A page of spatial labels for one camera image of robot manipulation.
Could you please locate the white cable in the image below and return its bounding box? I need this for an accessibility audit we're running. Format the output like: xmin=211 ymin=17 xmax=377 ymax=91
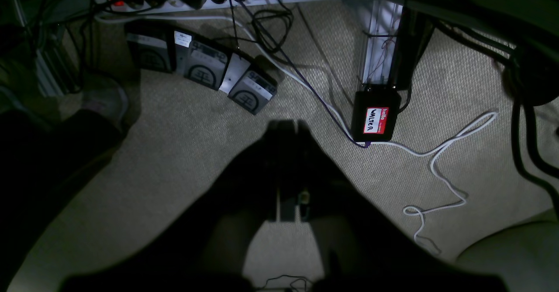
xmin=95 ymin=14 xmax=498 ymax=255

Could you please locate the aluminium frame leg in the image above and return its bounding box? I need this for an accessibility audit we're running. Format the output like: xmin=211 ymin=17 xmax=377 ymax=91
xmin=359 ymin=0 xmax=403 ymax=85

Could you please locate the black foot pedal left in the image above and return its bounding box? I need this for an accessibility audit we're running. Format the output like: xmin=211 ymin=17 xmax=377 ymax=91
xmin=124 ymin=20 xmax=176 ymax=73

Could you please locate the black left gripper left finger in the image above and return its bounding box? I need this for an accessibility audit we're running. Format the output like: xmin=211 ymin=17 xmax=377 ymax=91
xmin=61 ymin=120 xmax=288 ymax=292

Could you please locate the black foot pedal right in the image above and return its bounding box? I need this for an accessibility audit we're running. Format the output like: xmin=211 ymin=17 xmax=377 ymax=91
xmin=220 ymin=55 xmax=280 ymax=115

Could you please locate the black box with name tag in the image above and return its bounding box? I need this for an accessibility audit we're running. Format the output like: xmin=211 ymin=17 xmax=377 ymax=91
xmin=351 ymin=85 xmax=401 ymax=142

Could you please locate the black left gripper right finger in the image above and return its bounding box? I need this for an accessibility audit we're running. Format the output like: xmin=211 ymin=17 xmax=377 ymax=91
xmin=288 ymin=120 xmax=507 ymax=292

